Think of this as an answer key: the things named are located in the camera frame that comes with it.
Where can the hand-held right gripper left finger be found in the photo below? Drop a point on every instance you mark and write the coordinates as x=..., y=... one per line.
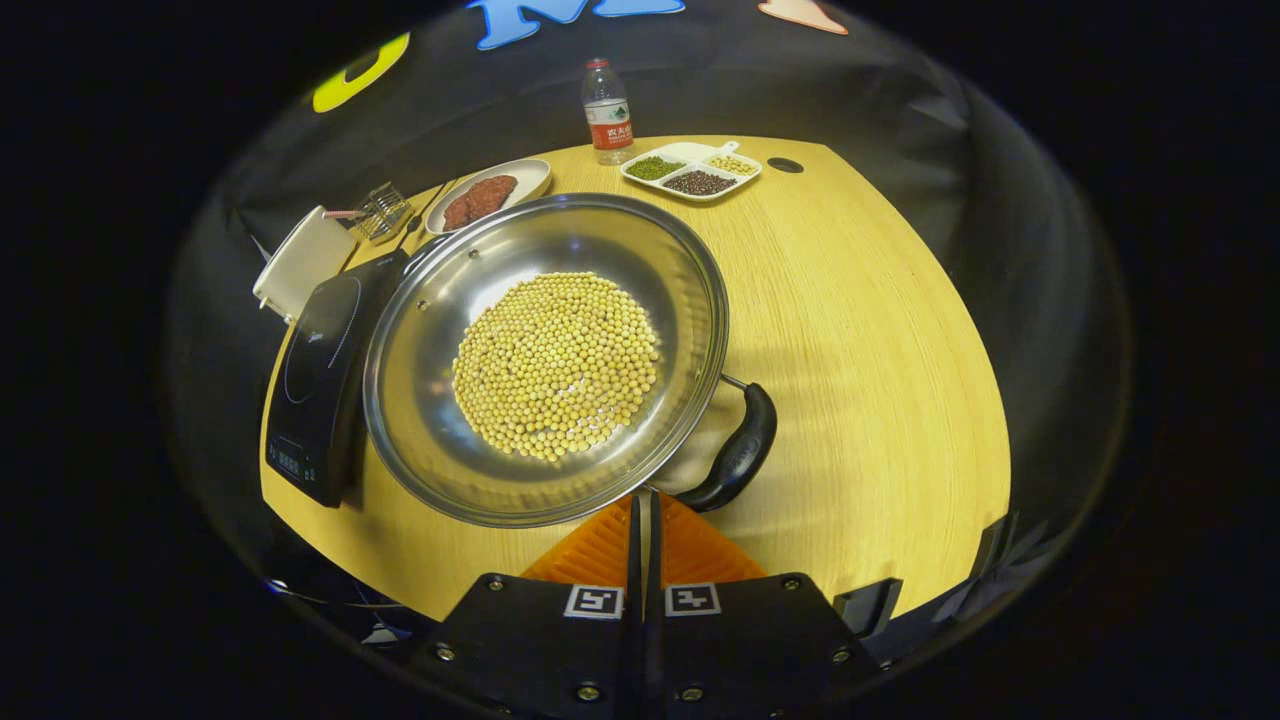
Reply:
x=540, y=640

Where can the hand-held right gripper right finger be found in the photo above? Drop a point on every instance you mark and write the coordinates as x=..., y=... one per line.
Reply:
x=750, y=640

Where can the pile of yellow soybeans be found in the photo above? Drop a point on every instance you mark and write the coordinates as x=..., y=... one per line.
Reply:
x=555, y=365

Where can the black induction cooktop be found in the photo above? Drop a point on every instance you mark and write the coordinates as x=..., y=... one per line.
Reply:
x=320, y=400

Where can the brown meat patty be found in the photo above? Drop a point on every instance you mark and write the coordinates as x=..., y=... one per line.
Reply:
x=458, y=212
x=494, y=190

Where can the white toaster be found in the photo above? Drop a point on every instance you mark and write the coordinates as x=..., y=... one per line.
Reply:
x=305, y=262

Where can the pile of dark beans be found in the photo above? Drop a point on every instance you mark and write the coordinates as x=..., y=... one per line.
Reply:
x=700, y=183

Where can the white round plate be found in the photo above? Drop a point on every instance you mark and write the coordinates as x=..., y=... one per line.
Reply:
x=530, y=175

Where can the pink straw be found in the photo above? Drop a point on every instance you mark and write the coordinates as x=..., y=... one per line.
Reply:
x=340, y=213

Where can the black table grommet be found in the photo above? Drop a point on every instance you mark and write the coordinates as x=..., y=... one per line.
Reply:
x=785, y=165

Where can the pile of pale beans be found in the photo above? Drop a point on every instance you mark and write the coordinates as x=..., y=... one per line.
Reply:
x=733, y=164

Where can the pile of green beans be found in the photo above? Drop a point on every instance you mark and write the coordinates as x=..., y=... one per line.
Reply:
x=655, y=168

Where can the white divided dish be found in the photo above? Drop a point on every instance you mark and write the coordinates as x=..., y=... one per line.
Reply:
x=690, y=152

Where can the clear bottle with red label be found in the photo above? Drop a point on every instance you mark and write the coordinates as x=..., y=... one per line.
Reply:
x=608, y=115

